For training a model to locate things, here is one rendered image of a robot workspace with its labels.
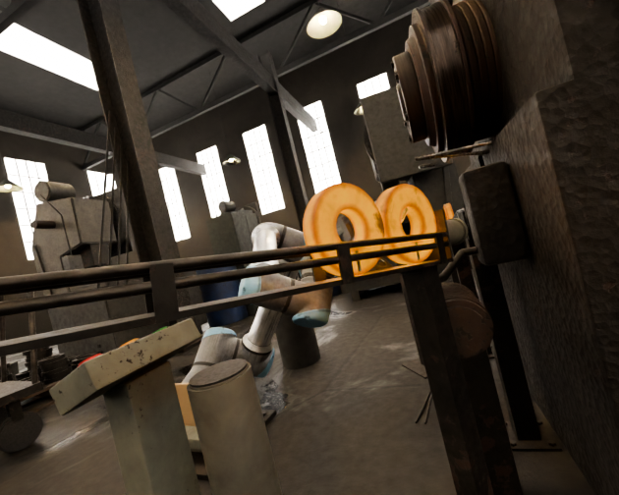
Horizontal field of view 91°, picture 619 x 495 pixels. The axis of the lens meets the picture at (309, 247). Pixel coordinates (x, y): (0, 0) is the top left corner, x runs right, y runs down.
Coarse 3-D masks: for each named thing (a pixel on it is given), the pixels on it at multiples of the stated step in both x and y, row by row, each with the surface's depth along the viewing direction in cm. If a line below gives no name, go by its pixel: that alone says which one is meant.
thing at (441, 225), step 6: (438, 210) 62; (438, 216) 62; (444, 216) 61; (438, 222) 62; (444, 222) 61; (438, 228) 62; (444, 228) 61; (444, 240) 61; (450, 246) 61; (432, 252) 64; (450, 252) 61; (426, 258) 65; (432, 258) 64
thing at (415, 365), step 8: (408, 224) 142; (408, 232) 141; (400, 264) 150; (400, 280) 153; (408, 304) 152; (408, 312) 154; (416, 336) 152; (416, 344) 153; (416, 360) 158; (408, 368) 152; (416, 368) 150; (424, 368) 147; (424, 376) 140
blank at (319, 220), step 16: (320, 192) 48; (336, 192) 49; (352, 192) 50; (320, 208) 46; (336, 208) 48; (352, 208) 50; (368, 208) 52; (304, 224) 47; (320, 224) 46; (368, 224) 52; (320, 240) 45; (336, 240) 47; (320, 256) 46; (336, 272) 48
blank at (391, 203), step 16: (384, 192) 57; (400, 192) 57; (416, 192) 59; (384, 208) 54; (400, 208) 56; (416, 208) 59; (384, 224) 54; (400, 224) 56; (416, 224) 61; (432, 224) 61; (432, 240) 61; (400, 256) 55; (416, 256) 57
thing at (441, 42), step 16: (416, 16) 87; (432, 16) 81; (448, 16) 78; (432, 32) 79; (448, 32) 77; (432, 48) 78; (448, 48) 77; (432, 64) 80; (448, 64) 78; (448, 80) 79; (464, 80) 78; (448, 96) 80; (464, 96) 80; (448, 112) 82; (464, 112) 82; (448, 128) 84; (464, 128) 85; (448, 144) 89; (464, 144) 91; (448, 160) 99
